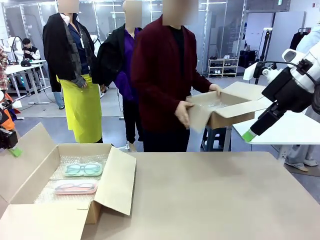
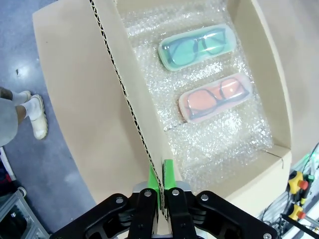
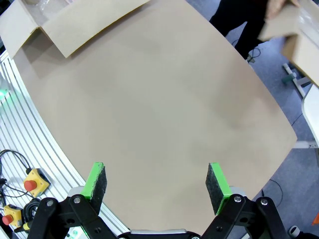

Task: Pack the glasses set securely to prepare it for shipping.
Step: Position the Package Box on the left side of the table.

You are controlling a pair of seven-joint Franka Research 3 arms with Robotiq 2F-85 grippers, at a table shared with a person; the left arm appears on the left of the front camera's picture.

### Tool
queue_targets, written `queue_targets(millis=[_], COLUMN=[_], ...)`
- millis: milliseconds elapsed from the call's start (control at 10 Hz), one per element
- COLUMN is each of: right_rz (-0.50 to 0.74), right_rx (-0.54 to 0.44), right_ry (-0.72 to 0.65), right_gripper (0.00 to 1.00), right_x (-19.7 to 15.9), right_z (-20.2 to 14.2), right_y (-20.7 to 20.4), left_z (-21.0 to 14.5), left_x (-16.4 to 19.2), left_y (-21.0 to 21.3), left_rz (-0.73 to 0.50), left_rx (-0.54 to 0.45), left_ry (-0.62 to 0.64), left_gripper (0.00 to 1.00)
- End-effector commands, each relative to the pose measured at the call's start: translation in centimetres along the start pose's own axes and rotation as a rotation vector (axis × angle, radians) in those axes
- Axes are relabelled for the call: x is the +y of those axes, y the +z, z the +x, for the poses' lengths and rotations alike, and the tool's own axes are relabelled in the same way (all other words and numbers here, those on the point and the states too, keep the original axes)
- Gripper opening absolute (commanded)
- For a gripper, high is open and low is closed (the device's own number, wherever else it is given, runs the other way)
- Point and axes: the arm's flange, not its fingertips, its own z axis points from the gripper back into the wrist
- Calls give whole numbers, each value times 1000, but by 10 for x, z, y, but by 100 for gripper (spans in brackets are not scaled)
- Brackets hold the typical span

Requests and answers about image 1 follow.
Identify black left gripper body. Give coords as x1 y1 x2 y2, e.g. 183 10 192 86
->
0 128 19 150

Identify hanging black jacket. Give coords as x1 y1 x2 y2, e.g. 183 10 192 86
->
289 27 312 52

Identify person's right hand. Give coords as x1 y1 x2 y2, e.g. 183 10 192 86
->
174 100 195 130

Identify person in maroon jacket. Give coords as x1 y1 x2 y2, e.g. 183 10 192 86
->
130 0 221 153

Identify person's right forearm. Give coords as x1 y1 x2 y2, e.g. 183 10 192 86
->
139 84 186 115

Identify person in light blue shirt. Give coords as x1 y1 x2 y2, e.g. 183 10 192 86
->
284 24 320 173

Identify dark plastic stool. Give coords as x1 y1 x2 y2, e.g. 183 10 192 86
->
200 124 232 153

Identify person's left forearm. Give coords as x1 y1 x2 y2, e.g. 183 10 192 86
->
191 71 214 94

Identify seated person in black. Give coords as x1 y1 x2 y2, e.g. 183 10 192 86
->
21 38 42 61

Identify mannequin with yellow apron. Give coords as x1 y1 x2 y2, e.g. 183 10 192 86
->
42 0 105 144

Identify orange garment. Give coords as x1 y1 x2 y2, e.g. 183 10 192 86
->
3 92 18 131

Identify white shoe rack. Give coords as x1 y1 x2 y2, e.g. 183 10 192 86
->
207 54 239 78

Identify cardboard box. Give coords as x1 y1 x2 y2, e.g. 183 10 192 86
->
185 81 274 133
0 122 137 240

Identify red plaid shirt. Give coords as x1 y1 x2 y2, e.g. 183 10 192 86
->
0 44 10 91

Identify black tripod stand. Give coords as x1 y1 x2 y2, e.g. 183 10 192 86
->
254 27 274 86

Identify black storage boxes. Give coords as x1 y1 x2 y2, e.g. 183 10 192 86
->
238 49 259 69

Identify pink glasses case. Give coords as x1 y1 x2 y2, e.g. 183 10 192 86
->
54 179 99 196

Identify white side table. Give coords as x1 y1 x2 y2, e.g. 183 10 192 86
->
222 81 320 153

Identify mannequin with purple shirt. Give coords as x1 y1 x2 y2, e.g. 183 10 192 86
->
96 0 145 152

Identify green glasses case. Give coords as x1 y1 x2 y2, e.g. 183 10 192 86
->
64 162 104 178

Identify white background desk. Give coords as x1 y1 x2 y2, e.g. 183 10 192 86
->
4 59 49 96

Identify bubble wrap sheet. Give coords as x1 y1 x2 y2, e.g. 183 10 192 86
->
193 98 227 112
33 152 111 205

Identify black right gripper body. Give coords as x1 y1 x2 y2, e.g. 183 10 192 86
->
261 58 317 114

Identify person's left hand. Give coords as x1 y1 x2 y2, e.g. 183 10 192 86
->
208 83 222 97

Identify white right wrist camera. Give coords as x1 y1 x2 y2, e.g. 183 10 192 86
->
242 61 266 81

